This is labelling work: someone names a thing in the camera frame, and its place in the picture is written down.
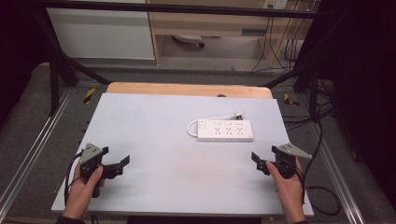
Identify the person's left hand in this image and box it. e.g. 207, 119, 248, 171
62, 162, 106, 220

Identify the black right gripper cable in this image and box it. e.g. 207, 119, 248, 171
299, 102, 342, 217

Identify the white power strip cable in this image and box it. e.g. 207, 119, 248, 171
186, 112, 238, 138

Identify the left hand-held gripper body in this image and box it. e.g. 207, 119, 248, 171
78, 142, 114, 199

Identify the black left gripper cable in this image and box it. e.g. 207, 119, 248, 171
63, 150, 86, 207

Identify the aluminium floor rail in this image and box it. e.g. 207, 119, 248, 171
0, 89, 73, 220
305, 120, 366, 224

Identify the wooden desk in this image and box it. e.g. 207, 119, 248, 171
145, 0, 322, 68

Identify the white cabinet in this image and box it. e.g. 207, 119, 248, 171
46, 0, 156, 62

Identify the white wall socket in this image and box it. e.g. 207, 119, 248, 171
262, 0, 290, 10

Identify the person's right hand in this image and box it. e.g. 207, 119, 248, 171
265, 158, 307, 224

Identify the person's dark clothing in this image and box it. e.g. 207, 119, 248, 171
126, 215, 263, 224

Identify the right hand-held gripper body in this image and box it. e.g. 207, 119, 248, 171
271, 142, 314, 180

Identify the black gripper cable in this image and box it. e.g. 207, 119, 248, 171
299, 102, 342, 217
63, 150, 86, 207

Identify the grey chair base foot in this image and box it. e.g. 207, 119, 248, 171
172, 34, 206, 49

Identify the black metal frame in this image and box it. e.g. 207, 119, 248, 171
29, 0, 332, 123

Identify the bundle of black cables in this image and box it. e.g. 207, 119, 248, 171
249, 16, 314, 75

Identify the wooden table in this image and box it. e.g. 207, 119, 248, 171
105, 81, 275, 100

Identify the white power strip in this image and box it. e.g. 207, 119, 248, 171
196, 119, 255, 143

